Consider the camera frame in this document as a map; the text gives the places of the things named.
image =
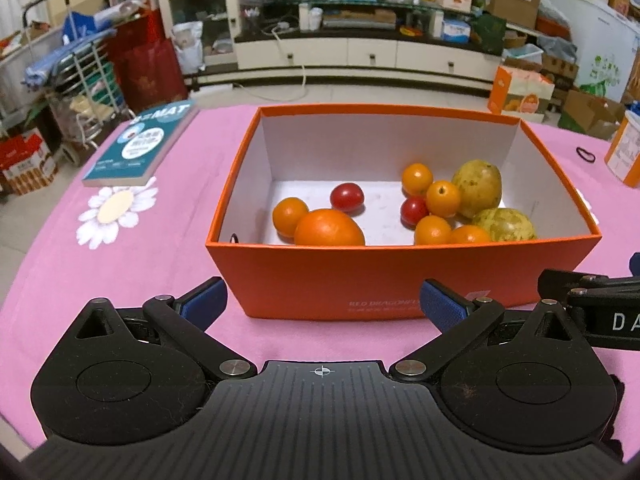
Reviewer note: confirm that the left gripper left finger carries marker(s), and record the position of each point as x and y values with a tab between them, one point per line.
182	323

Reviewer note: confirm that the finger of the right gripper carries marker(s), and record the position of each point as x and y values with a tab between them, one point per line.
590	284
634	264

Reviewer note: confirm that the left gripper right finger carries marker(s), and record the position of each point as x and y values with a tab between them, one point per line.
461	322

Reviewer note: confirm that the yellow-green pear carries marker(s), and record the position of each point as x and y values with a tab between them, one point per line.
505	225
480	186

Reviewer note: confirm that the large orange fruit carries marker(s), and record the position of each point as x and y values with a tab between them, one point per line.
328	227

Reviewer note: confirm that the red tomato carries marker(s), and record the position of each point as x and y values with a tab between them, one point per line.
413	210
347	197

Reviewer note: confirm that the small orange front right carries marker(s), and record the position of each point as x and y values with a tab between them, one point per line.
469	234

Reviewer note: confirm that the small orange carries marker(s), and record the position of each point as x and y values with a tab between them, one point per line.
432	230
469	234
416	179
287	214

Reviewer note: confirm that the small orange front middle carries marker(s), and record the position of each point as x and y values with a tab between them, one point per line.
432	230

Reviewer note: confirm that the pink floral tablecloth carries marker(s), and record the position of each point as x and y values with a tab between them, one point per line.
160	249

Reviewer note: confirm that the orange white canister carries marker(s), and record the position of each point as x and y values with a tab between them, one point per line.
623	156

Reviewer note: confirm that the small orange front left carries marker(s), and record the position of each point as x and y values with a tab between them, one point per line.
287	214

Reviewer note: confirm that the teal paperback book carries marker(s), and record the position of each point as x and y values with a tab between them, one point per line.
135	154

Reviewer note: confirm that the orange fruit carton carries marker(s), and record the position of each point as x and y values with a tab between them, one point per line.
520	93

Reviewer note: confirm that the orange cardboard box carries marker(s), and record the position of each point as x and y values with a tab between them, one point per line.
303	151

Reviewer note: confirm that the white mini fridge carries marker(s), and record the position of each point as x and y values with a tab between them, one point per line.
607	44

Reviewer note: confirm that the red white carton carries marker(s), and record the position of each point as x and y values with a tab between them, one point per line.
27	164

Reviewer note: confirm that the red gift bag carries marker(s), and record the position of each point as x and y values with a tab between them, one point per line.
145	63

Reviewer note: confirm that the metal shopping trolley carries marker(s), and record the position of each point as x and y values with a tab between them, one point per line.
66	71

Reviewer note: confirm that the white TV cabinet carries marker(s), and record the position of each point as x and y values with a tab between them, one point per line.
403	62

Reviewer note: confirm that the brown cardboard box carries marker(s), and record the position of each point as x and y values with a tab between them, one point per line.
519	12

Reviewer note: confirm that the white glass-door cabinet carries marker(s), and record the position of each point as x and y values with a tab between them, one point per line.
221	24

